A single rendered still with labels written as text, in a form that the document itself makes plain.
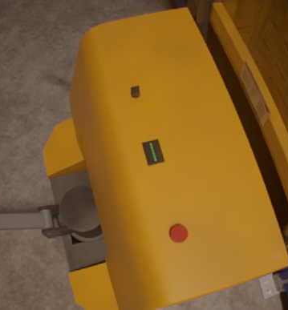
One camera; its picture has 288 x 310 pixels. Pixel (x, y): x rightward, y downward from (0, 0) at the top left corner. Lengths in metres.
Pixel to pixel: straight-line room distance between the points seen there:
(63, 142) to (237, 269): 0.94
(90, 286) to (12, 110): 1.13
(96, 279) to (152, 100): 0.70
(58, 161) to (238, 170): 0.83
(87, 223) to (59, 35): 1.35
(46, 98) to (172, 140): 1.27
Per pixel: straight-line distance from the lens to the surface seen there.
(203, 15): 1.08
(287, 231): 0.85
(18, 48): 2.37
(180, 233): 0.80
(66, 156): 1.50
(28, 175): 1.91
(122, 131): 0.92
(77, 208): 1.33
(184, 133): 0.91
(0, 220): 1.31
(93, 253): 1.45
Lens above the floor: 1.71
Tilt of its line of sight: 68 degrees down
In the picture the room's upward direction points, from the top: 3 degrees counter-clockwise
